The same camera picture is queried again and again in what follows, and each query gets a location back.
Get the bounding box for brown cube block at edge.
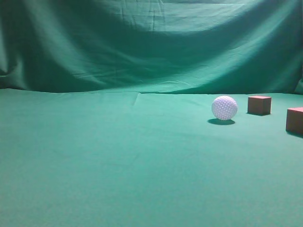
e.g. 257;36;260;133
286;107;303;135

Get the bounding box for white dimpled ball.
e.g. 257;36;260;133
211;96;238;121

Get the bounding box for brown wooden cube block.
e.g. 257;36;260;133
248;96;272;115

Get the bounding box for green cloth backdrop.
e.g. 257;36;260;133
0;0;303;227

